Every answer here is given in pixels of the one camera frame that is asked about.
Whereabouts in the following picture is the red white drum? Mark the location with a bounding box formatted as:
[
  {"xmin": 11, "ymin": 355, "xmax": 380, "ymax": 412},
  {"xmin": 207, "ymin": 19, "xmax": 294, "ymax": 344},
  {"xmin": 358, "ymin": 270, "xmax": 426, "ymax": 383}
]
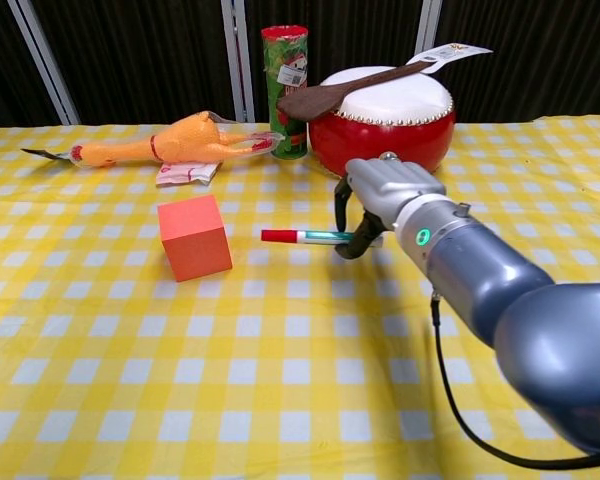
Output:
[{"xmin": 308, "ymin": 65, "xmax": 456, "ymax": 179}]

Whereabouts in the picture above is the dark wooden spatula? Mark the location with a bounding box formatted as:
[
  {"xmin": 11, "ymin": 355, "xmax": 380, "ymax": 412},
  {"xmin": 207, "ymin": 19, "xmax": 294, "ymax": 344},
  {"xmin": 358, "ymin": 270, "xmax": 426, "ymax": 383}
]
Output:
[{"xmin": 277, "ymin": 62, "xmax": 439, "ymax": 123}]

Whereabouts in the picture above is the white spatula label card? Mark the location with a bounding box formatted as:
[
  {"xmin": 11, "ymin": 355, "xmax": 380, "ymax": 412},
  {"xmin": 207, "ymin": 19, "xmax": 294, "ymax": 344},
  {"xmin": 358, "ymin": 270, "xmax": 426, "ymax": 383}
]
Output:
[{"xmin": 412, "ymin": 43, "xmax": 495, "ymax": 75}]

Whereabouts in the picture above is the pink foam cube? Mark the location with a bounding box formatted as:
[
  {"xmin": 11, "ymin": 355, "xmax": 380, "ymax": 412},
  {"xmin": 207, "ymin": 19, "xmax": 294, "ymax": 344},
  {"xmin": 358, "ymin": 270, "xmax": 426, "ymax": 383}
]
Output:
[{"xmin": 157, "ymin": 194, "xmax": 234, "ymax": 284}]

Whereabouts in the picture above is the red and white pen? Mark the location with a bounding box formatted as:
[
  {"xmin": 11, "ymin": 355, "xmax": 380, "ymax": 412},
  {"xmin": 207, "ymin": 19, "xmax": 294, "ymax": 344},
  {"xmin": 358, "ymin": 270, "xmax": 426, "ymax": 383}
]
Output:
[{"xmin": 260, "ymin": 228, "xmax": 384, "ymax": 249}]

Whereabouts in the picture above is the green chips can red lid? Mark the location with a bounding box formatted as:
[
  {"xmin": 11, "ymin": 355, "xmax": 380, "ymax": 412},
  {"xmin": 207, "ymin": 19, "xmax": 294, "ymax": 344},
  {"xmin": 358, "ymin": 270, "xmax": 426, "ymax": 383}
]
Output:
[{"xmin": 260, "ymin": 24, "xmax": 311, "ymax": 162}]

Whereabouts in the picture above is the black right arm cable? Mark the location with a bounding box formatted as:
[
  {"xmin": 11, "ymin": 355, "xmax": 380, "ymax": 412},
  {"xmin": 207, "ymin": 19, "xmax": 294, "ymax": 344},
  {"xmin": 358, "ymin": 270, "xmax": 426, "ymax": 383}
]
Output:
[{"xmin": 429, "ymin": 292, "xmax": 600, "ymax": 471}]

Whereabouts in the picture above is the orange rubber chicken toy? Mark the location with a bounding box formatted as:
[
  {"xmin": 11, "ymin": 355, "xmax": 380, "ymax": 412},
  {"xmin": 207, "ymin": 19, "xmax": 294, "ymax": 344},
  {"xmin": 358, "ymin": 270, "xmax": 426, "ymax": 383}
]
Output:
[{"xmin": 69, "ymin": 110, "xmax": 286, "ymax": 169}]

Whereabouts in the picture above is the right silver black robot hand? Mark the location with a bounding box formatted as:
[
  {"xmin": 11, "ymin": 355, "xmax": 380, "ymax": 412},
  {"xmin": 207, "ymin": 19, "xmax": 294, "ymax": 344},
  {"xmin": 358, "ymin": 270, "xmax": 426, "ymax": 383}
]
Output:
[{"xmin": 333, "ymin": 152, "xmax": 447, "ymax": 260}]

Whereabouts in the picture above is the yellow white checked tablecloth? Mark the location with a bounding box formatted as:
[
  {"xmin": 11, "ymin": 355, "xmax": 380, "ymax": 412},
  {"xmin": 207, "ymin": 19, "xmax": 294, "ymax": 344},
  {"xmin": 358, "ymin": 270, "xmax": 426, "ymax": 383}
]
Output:
[{"xmin": 0, "ymin": 115, "xmax": 600, "ymax": 480}]

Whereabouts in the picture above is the silver metal frame post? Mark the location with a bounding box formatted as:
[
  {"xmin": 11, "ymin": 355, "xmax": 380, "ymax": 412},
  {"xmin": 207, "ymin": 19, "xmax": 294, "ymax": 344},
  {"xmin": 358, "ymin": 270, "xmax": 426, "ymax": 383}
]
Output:
[
  {"xmin": 221, "ymin": 0, "xmax": 257, "ymax": 124},
  {"xmin": 7, "ymin": 0, "xmax": 81, "ymax": 126},
  {"xmin": 412, "ymin": 0, "xmax": 444, "ymax": 57}
]

